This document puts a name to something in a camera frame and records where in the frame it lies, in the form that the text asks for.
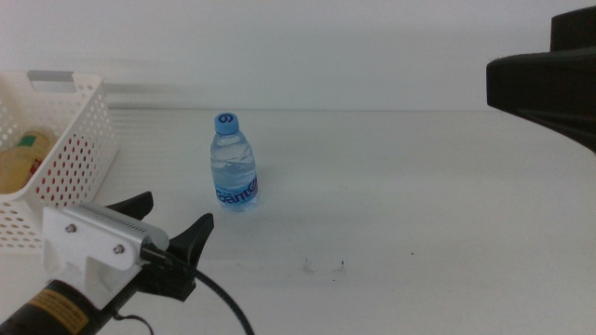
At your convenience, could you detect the thin black left arm wire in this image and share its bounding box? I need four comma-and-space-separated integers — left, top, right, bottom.
111, 312, 155, 335

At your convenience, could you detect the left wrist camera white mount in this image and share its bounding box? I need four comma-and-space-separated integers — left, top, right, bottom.
41, 200, 171, 311

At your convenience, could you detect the clear water bottle blue cap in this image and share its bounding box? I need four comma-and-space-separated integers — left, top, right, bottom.
210, 112, 260, 213

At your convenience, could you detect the white perforated plastic basket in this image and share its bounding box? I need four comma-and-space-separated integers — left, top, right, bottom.
0, 70, 119, 255

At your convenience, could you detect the yellow tea bottle green label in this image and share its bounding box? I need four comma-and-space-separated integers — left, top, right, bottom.
0, 128, 57, 195

